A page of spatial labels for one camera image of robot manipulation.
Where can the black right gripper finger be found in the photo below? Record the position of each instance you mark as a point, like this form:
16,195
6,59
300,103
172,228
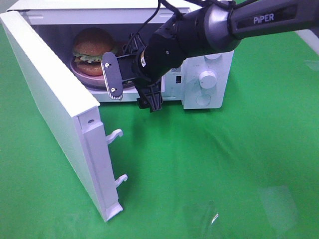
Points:
150,95
134,44

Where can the small white knob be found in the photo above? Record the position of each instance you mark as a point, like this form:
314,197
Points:
207,79

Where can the white microwave oven body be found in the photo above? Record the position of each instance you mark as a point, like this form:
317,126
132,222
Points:
41,33

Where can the large white upper knob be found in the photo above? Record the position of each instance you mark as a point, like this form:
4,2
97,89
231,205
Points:
213,56

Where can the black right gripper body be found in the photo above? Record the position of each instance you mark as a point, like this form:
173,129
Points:
143,67

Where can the pink plate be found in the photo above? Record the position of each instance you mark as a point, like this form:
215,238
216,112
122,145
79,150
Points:
92,82

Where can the white microwave door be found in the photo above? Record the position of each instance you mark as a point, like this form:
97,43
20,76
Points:
70,111

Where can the round door release button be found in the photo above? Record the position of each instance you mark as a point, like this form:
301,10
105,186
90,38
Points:
203,99

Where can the burger with lettuce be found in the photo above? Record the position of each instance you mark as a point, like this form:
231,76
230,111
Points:
88,48

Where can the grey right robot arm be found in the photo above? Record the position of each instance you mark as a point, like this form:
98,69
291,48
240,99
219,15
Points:
216,27

